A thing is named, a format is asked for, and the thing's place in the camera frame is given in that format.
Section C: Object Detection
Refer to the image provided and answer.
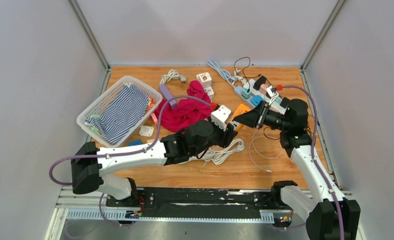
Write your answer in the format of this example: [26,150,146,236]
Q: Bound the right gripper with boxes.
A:
[234,101,290,132]

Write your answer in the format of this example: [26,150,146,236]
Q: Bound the orange power strip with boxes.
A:
[228,103,252,132]

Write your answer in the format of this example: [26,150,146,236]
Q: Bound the purple USB power strip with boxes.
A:
[158,83,177,109]

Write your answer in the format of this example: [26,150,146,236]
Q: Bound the white cube socket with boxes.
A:
[196,72,213,88]

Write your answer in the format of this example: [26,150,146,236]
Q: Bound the white USB charger plug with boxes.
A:
[139,125,155,138]

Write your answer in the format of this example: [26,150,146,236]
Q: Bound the blue cube adapter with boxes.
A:
[127,139,143,147]

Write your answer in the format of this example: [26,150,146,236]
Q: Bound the pink square plug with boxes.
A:
[151,113,159,125]

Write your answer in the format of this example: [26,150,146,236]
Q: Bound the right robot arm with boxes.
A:
[234,98,361,240]

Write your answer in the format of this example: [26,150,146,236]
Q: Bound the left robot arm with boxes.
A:
[49,120,238,207]

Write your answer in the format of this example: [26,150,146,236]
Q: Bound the cyan square plug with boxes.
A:
[250,95,265,107]

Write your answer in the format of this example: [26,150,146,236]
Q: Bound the white long power strip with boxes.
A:
[244,78,289,114]

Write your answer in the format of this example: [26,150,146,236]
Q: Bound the light blue power strip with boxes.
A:
[233,86,265,108]

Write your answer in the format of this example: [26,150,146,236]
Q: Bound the magenta cloth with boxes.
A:
[154,80,213,133]

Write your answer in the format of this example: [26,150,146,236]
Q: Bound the white travel adapter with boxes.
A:
[204,86,215,100]

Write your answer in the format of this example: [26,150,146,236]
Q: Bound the blue striped cloth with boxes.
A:
[85,83,150,145]

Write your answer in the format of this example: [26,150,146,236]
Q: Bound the white plastic basket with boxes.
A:
[76,75,163,148]

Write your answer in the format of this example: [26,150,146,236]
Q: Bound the orange strip white cable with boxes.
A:
[183,138,246,167]

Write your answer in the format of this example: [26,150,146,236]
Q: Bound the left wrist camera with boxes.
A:
[210,105,233,132]

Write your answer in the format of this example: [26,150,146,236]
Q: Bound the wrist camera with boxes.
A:
[266,85,279,106]
[210,105,233,132]

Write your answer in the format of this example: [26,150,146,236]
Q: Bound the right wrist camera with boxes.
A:
[266,85,279,106]

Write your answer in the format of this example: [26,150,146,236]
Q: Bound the light blue cable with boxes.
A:
[206,59,239,88]

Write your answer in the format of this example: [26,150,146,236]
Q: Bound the thin pink USB cable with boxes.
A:
[248,127,284,174]

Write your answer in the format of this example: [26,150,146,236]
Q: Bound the coiled white cable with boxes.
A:
[159,68,188,86]

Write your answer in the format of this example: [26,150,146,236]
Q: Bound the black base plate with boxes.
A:
[105,187,292,219]

